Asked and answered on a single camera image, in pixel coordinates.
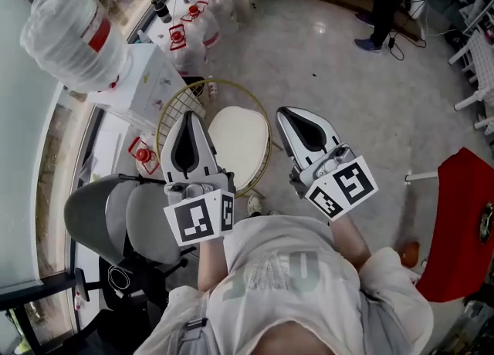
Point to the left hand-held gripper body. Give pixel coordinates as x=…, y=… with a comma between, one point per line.
x=200, y=218

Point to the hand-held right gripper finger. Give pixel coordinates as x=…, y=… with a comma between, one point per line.
x=328, y=127
x=287, y=145

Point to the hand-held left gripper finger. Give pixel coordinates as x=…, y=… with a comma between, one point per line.
x=166, y=160
x=208, y=153

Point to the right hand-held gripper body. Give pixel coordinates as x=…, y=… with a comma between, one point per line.
x=347, y=187

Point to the round white cushion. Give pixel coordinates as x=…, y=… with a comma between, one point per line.
x=241, y=141

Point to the person's right forearm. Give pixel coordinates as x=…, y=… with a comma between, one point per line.
x=349, y=241

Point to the person's left forearm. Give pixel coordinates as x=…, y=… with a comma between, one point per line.
x=210, y=264

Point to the grey office chair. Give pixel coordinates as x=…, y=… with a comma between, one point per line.
x=150, y=222

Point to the white slatted chair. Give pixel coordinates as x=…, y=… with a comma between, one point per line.
x=480, y=64

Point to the clear water jug red cap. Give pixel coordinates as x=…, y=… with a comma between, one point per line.
x=206, y=21
x=225, y=6
x=189, y=50
x=143, y=156

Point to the person's white shoe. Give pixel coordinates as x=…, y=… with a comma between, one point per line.
x=254, y=205

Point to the small white bottle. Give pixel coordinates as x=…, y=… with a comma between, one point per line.
x=213, y=90

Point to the black waste bin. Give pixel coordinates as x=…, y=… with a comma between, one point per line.
x=195, y=85

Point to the white water dispenser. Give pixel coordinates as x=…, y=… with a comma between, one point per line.
x=146, y=75

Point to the orange round object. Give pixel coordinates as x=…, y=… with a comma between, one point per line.
x=410, y=253

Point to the person's white shirt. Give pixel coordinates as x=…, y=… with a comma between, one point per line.
x=293, y=268

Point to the black thermos bottle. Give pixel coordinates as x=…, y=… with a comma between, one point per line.
x=162, y=9

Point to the large plastic-wrapped water bottle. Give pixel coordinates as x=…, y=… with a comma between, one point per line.
x=73, y=37

